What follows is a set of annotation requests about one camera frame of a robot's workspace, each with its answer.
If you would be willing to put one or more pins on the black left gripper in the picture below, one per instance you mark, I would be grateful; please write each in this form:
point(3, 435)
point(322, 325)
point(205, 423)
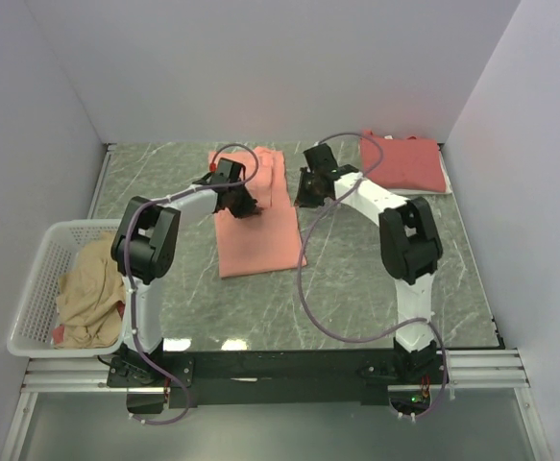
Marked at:
point(249, 207)

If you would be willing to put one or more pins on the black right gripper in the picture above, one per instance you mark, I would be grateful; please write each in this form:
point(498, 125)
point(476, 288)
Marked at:
point(303, 199)

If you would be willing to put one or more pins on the salmon pink t-shirt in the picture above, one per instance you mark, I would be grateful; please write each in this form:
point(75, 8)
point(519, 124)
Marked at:
point(270, 241)

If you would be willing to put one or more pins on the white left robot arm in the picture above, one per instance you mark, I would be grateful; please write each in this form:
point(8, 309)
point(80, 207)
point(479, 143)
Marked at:
point(145, 243)

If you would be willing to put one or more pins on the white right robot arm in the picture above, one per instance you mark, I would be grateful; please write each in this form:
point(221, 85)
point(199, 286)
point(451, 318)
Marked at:
point(410, 245)

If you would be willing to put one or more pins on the folded red t-shirt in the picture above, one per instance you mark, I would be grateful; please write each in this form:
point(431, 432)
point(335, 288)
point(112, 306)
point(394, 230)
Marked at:
point(410, 163)

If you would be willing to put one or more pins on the beige t-shirt in basket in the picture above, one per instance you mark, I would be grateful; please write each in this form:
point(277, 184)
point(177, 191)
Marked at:
point(94, 280)

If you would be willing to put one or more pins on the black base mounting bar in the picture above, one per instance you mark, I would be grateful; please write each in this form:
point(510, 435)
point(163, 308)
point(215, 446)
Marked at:
point(194, 379)

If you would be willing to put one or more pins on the white plastic laundry basket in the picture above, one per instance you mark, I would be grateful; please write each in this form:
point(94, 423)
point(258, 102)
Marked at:
point(37, 316)

